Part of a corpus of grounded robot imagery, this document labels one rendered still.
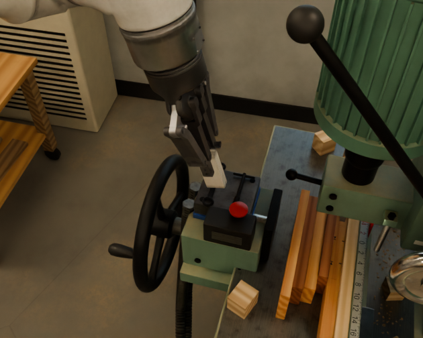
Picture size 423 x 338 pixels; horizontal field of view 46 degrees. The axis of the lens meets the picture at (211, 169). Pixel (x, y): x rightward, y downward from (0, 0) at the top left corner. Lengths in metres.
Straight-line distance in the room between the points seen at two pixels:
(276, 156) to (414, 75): 0.52
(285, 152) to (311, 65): 1.23
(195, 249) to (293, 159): 0.31
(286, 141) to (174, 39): 0.56
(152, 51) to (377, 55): 0.24
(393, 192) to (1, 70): 1.54
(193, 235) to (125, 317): 1.04
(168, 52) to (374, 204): 0.41
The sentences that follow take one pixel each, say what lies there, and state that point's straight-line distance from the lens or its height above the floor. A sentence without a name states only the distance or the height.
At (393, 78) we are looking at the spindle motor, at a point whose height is 1.32.
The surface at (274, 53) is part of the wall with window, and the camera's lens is 2.24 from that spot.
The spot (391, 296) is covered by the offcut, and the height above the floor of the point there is 0.82.
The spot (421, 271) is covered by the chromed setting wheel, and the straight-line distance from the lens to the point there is 0.76.
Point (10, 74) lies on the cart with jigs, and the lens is 1.98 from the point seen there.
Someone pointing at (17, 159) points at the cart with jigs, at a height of 0.18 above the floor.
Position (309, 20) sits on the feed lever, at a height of 1.42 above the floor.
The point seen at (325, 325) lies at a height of 0.94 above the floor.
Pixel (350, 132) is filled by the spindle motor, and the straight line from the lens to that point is 0.65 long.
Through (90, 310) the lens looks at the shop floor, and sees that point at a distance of 1.89.
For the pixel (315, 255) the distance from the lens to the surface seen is 0.86.
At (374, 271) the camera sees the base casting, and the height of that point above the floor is 0.80.
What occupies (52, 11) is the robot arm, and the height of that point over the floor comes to 1.35.
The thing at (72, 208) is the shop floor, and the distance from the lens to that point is 2.15.
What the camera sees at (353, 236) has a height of 0.95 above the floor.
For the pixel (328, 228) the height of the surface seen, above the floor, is 0.96.
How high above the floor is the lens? 1.67
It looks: 49 degrees down
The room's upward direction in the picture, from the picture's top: straight up
